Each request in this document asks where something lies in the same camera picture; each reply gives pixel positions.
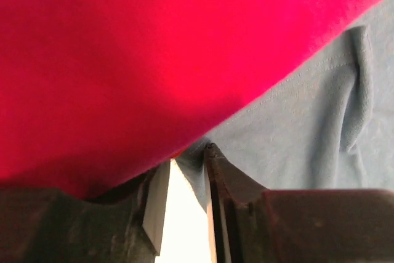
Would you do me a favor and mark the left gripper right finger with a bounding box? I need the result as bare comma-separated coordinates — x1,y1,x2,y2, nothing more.
203,144,393,262

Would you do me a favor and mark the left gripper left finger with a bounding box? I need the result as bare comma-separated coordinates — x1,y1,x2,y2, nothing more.
1,162,170,262

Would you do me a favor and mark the grey-blue t shirt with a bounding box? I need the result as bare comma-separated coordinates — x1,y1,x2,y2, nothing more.
176,0,393,211

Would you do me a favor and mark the magenta folded t shirt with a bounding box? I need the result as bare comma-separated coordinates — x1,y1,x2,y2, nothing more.
1,0,380,198

